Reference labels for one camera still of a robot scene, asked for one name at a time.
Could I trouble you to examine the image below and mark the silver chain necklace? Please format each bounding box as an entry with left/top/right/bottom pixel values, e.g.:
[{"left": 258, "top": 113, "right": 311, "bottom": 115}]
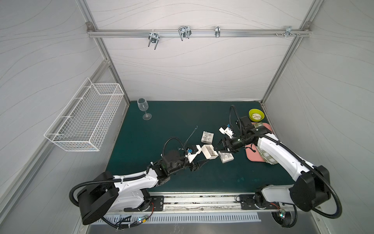
[{"left": 179, "top": 125, "right": 198, "bottom": 151}]

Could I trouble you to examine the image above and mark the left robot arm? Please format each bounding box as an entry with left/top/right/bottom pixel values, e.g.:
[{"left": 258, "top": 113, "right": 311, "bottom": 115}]
[{"left": 69, "top": 151, "right": 208, "bottom": 225}]

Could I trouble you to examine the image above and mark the pink tray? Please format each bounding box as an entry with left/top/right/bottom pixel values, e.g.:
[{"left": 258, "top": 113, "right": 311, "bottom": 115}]
[{"left": 244, "top": 122, "right": 274, "bottom": 162}]

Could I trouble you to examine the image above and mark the green bowl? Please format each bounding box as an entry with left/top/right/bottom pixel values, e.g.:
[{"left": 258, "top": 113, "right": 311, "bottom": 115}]
[{"left": 248, "top": 109, "right": 265, "bottom": 122}]

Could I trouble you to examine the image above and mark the green checkered cloth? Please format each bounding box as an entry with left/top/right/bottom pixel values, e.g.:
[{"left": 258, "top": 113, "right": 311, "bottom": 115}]
[{"left": 254, "top": 122, "right": 278, "bottom": 165}]

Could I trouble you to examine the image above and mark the clear wine glass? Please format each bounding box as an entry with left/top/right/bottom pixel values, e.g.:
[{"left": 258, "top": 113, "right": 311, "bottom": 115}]
[{"left": 137, "top": 98, "right": 152, "bottom": 121}]

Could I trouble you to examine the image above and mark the aluminium crossbar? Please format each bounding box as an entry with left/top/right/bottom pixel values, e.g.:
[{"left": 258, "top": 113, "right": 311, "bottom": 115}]
[{"left": 88, "top": 28, "right": 312, "bottom": 38}]

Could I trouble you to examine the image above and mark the metal clamp hook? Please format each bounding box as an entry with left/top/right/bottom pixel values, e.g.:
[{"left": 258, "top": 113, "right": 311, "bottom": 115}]
[{"left": 148, "top": 32, "right": 160, "bottom": 50}]

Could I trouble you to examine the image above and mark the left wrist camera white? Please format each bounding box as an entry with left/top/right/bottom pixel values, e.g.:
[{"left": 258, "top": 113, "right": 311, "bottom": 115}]
[{"left": 186, "top": 145, "right": 202, "bottom": 163}]

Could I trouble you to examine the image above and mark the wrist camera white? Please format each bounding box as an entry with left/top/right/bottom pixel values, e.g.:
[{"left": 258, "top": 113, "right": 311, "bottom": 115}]
[
  {"left": 186, "top": 145, "right": 202, "bottom": 163},
  {"left": 219, "top": 125, "right": 235, "bottom": 139}
]

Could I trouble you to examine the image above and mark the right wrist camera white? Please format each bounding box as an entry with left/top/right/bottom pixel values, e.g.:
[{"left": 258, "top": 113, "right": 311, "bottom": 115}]
[{"left": 219, "top": 125, "right": 235, "bottom": 139}]

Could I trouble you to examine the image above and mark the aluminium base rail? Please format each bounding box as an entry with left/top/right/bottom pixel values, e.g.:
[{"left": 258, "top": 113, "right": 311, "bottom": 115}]
[{"left": 99, "top": 191, "right": 322, "bottom": 215}]

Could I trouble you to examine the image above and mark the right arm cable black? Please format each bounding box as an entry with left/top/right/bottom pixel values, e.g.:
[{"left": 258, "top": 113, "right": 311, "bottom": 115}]
[{"left": 228, "top": 104, "right": 342, "bottom": 219}]

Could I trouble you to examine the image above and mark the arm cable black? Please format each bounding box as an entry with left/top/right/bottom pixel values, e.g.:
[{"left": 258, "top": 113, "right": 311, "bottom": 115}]
[
  {"left": 69, "top": 146, "right": 187, "bottom": 209},
  {"left": 228, "top": 104, "right": 342, "bottom": 219}
]

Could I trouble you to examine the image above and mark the white wire basket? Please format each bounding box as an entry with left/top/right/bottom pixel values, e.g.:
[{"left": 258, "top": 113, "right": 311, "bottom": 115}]
[{"left": 44, "top": 78, "right": 124, "bottom": 152}]

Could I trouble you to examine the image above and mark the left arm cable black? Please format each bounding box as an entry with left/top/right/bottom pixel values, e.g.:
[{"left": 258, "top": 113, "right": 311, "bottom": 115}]
[{"left": 69, "top": 146, "right": 187, "bottom": 209}]

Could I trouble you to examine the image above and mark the small metal ring hook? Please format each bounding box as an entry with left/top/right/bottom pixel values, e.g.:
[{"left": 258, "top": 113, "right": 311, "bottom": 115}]
[{"left": 215, "top": 26, "right": 221, "bottom": 38}]

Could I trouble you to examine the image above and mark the metal bracket hook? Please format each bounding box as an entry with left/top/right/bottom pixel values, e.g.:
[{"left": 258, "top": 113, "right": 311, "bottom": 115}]
[{"left": 274, "top": 26, "right": 301, "bottom": 38}]

